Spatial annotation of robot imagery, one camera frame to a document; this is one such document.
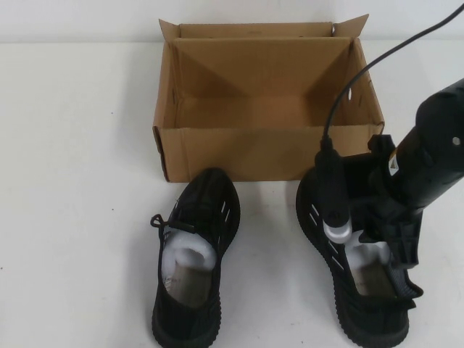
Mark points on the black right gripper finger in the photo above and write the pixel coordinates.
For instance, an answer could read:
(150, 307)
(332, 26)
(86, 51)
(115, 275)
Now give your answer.
(409, 243)
(369, 233)

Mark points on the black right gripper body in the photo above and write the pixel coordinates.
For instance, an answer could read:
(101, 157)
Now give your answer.
(384, 181)

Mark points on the black knit sneaker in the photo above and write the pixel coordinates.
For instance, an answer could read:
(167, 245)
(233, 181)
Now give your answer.
(203, 188)
(362, 319)

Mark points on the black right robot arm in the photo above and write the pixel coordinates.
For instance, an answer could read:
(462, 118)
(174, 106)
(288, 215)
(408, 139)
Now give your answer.
(438, 123)

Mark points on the white foam shoe stuffing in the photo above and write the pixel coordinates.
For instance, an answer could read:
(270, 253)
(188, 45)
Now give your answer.
(188, 246)
(373, 253)

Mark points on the brown cardboard shoe box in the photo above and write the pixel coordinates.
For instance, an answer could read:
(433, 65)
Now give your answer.
(235, 152)

